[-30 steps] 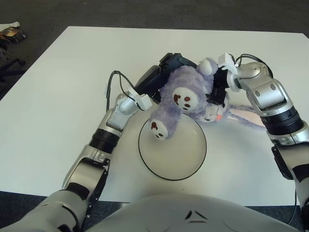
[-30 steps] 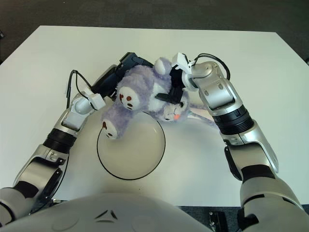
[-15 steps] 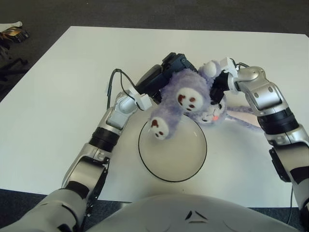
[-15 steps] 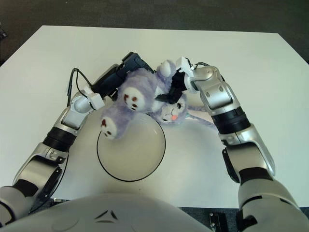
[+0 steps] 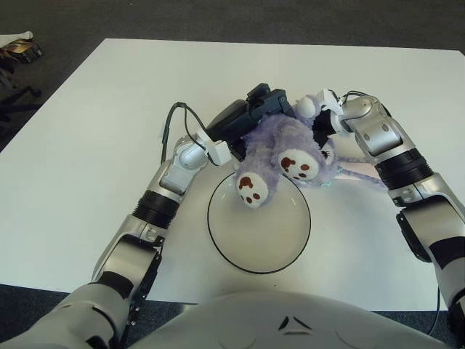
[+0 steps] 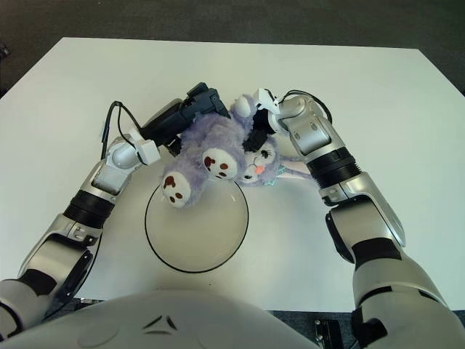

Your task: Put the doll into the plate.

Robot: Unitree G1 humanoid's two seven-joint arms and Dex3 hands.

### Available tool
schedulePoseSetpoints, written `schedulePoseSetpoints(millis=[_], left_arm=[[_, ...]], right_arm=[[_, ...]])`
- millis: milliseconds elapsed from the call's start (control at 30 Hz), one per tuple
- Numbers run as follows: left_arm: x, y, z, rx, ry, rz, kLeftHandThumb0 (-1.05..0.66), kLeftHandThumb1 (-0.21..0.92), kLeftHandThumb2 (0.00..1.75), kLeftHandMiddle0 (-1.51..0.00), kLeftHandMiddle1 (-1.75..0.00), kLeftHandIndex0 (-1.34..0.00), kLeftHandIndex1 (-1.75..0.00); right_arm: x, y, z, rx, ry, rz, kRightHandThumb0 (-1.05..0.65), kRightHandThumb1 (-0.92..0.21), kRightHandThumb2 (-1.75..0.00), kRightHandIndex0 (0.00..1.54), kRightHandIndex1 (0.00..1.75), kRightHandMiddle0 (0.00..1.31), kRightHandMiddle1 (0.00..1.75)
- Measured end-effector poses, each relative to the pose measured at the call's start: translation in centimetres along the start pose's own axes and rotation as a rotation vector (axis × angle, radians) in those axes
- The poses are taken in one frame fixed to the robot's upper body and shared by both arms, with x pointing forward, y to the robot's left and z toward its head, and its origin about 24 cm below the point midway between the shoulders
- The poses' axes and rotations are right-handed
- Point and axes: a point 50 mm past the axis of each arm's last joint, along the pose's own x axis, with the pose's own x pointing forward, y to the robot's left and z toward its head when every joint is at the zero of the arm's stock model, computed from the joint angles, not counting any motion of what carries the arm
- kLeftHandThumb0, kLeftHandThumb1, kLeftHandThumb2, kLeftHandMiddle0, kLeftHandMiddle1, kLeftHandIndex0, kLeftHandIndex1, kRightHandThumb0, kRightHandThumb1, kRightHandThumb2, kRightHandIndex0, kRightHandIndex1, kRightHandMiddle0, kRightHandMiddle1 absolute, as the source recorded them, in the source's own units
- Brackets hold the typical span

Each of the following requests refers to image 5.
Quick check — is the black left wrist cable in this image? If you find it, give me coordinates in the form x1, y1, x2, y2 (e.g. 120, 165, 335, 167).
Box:
161, 102, 208, 161

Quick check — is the black office chair base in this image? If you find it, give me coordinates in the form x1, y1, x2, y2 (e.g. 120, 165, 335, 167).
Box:
0, 67, 41, 123

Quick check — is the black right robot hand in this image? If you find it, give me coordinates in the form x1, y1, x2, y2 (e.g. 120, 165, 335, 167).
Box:
310, 105, 341, 150

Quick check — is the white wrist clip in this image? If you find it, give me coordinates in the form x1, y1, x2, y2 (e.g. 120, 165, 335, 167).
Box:
198, 127, 233, 167
315, 88, 344, 132

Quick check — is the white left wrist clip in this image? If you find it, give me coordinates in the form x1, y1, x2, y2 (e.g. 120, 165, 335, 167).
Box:
198, 127, 233, 167

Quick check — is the purple plush bunny doll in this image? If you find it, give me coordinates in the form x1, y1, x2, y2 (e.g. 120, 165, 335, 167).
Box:
234, 95, 384, 209

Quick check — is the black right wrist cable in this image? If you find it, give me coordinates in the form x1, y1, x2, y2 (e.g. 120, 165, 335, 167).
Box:
339, 90, 375, 105

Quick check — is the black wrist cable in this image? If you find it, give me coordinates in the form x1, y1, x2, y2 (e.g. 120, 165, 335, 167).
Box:
161, 102, 208, 161
339, 90, 375, 105

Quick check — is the white cloth on floor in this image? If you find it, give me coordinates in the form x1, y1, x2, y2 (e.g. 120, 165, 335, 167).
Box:
0, 31, 36, 44

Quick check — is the grey robot torso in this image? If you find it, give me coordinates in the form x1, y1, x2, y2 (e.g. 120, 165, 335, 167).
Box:
119, 290, 448, 349

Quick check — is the white plate with black rim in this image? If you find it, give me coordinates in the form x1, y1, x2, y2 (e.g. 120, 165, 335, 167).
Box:
206, 170, 312, 273

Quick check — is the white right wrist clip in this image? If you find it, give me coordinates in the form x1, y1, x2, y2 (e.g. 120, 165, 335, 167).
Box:
315, 88, 344, 132

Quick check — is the thin black right elbow cable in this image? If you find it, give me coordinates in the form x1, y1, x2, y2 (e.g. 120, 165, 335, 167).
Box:
428, 279, 442, 335

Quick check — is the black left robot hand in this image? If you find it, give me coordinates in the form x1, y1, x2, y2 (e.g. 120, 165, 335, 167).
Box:
205, 82, 295, 163

